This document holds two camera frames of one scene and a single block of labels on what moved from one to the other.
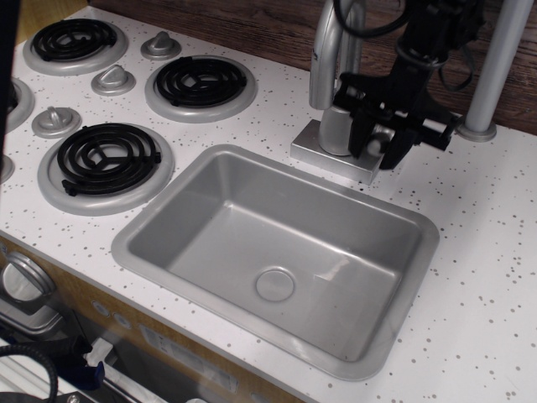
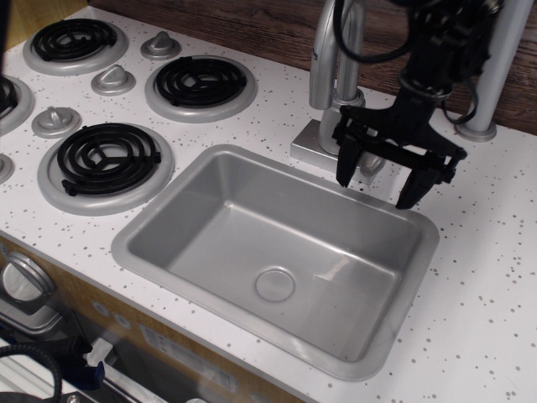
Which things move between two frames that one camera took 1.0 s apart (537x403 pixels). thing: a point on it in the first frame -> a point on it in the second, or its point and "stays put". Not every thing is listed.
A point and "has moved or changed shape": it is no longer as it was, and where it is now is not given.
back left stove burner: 75,47 stays put
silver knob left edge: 7,169 stays put
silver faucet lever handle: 380,139 has moved or changed shape
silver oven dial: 24,277 stays put
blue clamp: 87,378 stays put
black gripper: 404,96 -> 404,133
